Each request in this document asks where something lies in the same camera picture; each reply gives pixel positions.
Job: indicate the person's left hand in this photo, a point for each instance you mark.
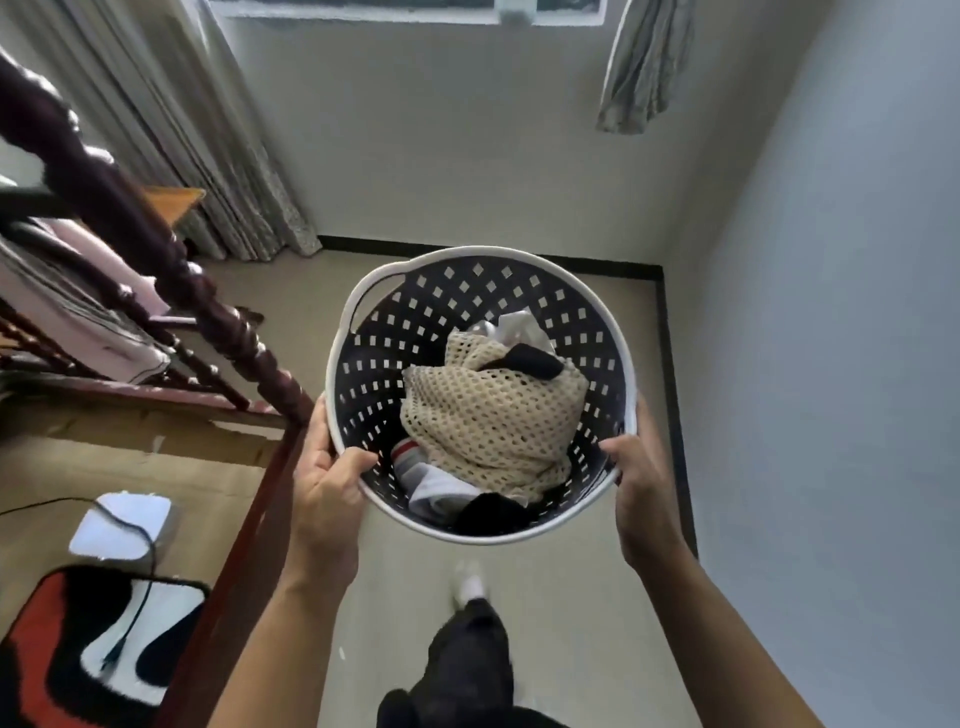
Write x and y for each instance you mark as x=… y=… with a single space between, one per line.
x=322 y=502

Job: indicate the person's right hand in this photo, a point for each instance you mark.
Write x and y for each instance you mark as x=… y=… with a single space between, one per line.
x=649 y=502

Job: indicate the person's right thumb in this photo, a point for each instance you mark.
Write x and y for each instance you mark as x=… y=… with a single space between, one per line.
x=619 y=448

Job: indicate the person's left thumb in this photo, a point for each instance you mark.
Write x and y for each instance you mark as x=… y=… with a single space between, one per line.
x=354 y=463

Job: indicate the white and navy laundry basket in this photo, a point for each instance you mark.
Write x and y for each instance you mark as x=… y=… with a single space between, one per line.
x=420 y=315

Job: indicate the person's left forearm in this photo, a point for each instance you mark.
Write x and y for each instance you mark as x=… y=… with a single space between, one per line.
x=292 y=645

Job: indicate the person's right forearm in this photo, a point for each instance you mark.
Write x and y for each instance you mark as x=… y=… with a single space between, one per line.
x=712 y=645

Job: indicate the white striped sock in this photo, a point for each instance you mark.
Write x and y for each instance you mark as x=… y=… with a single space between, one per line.
x=431 y=484

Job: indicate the black cloth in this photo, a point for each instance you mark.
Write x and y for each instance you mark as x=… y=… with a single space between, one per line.
x=491 y=516
x=536 y=361

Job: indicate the cream mesh garment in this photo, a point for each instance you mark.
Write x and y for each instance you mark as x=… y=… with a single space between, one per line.
x=495 y=420

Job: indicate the white cloth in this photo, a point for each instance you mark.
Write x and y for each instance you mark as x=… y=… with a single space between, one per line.
x=517 y=326

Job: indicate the person's white shoe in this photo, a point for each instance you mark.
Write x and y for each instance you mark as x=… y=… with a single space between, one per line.
x=471 y=583

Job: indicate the person's black trouser leg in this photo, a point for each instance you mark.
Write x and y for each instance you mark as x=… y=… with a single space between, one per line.
x=469 y=667

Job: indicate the white flat floor device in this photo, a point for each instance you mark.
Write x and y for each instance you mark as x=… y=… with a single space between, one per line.
x=120 y=529

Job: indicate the grey striped bedding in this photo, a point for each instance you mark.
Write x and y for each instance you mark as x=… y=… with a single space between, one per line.
x=82 y=330

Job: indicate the brown wooden stool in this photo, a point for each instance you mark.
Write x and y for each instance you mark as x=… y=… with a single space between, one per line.
x=172 y=201

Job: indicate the pink cloth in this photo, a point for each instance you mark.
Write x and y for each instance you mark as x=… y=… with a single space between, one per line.
x=105 y=262

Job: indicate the red black white rug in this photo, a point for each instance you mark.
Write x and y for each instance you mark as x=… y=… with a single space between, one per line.
x=45 y=652

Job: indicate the long beige curtain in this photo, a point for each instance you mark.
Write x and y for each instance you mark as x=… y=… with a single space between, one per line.
x=187 y=127

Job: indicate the short beige curtain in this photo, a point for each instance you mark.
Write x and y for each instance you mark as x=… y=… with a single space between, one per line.
x=645 y=67

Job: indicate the dark carved wooden bed frame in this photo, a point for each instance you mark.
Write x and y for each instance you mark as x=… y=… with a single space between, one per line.
x=135 y=225

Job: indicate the white window frame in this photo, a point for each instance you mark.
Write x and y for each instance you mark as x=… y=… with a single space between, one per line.
x=390 y=10

